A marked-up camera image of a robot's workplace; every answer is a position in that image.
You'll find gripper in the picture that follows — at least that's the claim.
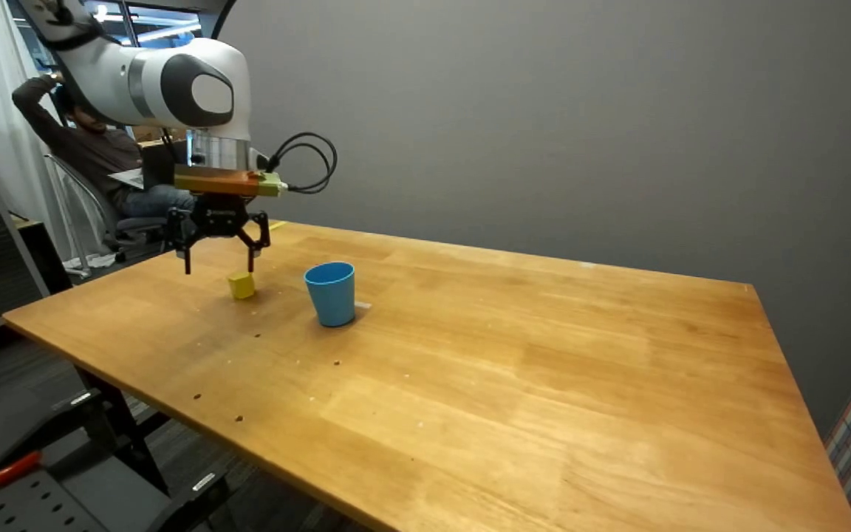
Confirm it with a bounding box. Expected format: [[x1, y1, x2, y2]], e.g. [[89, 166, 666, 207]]
[[165, 192, 272, 275]]

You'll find blue cup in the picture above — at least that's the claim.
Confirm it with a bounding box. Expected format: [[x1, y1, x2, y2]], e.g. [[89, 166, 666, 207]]
[[304, 262, 357, 328]]

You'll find office chair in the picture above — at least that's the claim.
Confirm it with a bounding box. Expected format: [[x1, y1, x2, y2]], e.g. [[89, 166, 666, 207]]
[[45, 153, 169, 273]]

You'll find person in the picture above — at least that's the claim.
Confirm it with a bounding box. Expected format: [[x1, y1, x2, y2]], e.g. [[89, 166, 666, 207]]
[[12, 72, 197, 219]]

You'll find window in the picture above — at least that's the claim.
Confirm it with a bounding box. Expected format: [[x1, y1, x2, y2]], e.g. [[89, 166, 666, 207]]
[[9, 0, 205, 73]]

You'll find orange clamp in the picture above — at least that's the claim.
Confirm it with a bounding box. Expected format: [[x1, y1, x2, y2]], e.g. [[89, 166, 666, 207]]
[[0, 450, 44, 488]]

